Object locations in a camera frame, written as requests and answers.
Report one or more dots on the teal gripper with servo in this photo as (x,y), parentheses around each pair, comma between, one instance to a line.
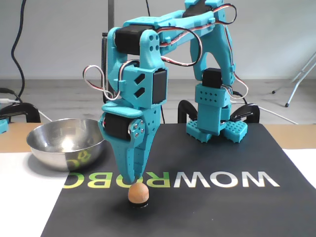
(118,128)

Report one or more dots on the wooden ball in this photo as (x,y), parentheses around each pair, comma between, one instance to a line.
(138,195)

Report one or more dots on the teal leader arm base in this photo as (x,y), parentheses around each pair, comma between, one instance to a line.
(3,126)

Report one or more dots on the teal 3D-printed robot arm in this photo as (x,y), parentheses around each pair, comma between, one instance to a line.
(209,116)

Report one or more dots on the stainless steel bowl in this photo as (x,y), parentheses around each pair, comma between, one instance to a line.
(61,158)

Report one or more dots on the black table clamp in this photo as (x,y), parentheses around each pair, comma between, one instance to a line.
(184,108)
(24,107)
(254,111)

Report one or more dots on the black WOWROBO printed mat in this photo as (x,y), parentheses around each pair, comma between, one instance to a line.
(222,160)

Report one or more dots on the white folding rack legs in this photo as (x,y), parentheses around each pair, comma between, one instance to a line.
(297,83)

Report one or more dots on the black camera stand with springs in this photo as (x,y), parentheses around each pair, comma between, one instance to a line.
(111,12)

